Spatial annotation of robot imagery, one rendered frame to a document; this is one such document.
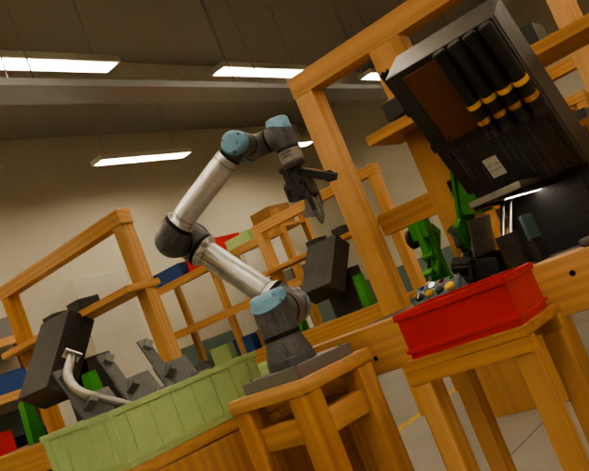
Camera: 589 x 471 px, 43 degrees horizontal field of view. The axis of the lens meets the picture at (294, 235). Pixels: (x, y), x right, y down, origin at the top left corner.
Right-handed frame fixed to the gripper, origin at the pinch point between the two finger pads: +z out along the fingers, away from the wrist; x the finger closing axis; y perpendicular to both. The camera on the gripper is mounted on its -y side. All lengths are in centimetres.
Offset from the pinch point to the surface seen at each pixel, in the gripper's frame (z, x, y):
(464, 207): 13.2, -17.3, -38.7
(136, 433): 38, 47, 59
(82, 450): 38, 47, 80
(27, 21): -300, -359, 343
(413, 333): 37, 38, -26
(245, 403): 42, 32, 31
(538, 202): 20, -28, -59
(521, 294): 36, 37, -54
